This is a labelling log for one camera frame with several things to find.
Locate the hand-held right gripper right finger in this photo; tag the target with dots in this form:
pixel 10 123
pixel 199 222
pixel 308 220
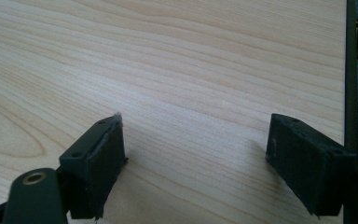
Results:
pixel 307 168

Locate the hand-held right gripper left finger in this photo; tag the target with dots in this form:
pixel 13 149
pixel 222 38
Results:
pixel 94 168

